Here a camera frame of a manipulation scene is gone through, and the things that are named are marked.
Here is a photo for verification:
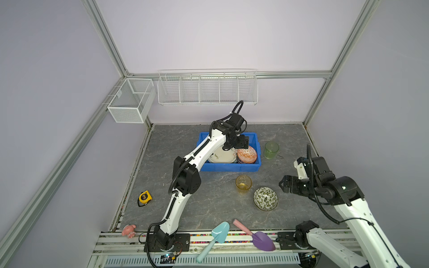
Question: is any red patterned bowl underneath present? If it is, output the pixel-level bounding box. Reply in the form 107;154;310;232
236;146;258;164

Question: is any cream floral plate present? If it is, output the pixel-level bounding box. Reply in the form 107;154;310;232
208;147;238;164

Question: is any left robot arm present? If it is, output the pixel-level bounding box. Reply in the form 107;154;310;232
145;100;249;268

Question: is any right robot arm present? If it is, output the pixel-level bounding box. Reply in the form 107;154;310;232
279;145;409;268

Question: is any blue plastic bin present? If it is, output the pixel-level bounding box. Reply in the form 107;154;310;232
201;132;261;173

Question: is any green leaf bowl bottom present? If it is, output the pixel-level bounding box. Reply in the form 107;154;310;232
253;186;279;212

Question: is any green glass cup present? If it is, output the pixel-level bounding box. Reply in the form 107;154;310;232
264;141;280;159

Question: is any yellow glass cup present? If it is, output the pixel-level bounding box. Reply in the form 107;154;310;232
235;175;252;194

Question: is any light blue toy shovel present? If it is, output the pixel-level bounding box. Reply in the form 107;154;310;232
196;221;230;264

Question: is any yellow tape measure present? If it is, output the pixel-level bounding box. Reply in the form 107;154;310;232
137;191;153;207

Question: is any pink object at base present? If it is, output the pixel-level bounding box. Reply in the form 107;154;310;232
121;224;136;239

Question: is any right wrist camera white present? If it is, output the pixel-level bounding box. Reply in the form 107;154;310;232
293;157;308;180

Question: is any white wire wall rack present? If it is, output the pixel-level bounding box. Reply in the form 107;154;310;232
158;69;259;106

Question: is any purple toy shovel pink handle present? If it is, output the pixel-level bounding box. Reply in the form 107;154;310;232
233;219;276;252

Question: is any white mesh wall basket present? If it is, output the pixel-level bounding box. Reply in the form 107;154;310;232
107;78;156;124

